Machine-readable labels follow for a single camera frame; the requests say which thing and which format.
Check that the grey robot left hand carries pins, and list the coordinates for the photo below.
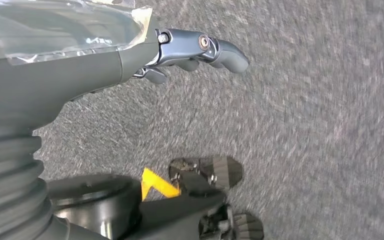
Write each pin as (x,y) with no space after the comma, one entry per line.
(62,73)

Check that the yellow tape floor square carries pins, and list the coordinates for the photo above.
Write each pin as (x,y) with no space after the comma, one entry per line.
(155,185)

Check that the black robot foot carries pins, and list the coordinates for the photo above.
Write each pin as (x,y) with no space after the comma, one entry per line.
(245,227)
(222,172)

